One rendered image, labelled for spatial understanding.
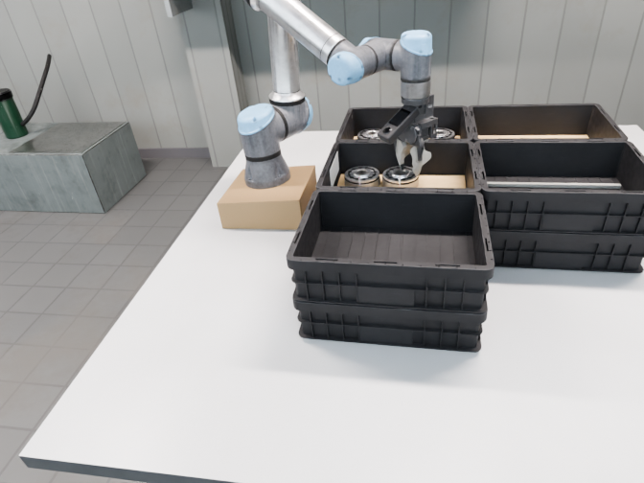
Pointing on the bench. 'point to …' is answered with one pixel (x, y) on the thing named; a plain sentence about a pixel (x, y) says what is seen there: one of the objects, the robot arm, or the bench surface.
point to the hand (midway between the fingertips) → (407, 170)
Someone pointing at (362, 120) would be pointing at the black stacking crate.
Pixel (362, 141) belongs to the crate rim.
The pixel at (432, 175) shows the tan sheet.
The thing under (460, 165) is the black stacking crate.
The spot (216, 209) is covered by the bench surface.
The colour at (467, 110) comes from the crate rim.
